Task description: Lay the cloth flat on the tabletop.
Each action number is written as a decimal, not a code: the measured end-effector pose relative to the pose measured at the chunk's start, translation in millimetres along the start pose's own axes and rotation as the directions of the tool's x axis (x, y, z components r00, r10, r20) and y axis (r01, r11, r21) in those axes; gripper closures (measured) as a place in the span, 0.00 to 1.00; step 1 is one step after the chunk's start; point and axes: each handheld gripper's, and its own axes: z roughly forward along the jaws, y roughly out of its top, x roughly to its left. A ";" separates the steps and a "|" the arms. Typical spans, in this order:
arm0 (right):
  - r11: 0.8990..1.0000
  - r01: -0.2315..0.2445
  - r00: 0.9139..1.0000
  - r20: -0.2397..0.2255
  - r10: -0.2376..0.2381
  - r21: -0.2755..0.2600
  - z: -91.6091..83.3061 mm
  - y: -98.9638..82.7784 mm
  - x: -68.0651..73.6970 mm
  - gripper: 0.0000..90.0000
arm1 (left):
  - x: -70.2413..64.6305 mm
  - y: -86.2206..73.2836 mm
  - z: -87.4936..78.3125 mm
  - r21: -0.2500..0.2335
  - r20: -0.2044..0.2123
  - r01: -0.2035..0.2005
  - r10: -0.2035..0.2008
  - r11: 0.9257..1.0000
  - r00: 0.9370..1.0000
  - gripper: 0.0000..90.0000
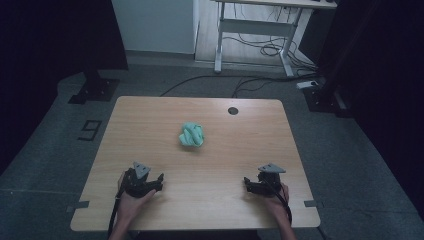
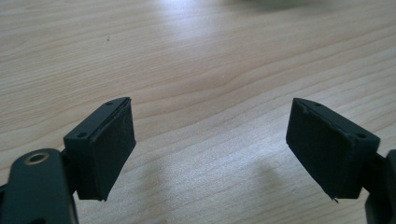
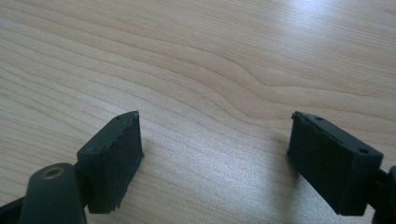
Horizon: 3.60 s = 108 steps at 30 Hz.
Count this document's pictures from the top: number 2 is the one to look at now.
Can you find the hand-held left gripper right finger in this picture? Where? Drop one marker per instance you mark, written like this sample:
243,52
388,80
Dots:
323,149

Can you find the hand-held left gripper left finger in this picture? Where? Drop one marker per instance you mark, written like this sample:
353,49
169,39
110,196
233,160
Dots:
102,149

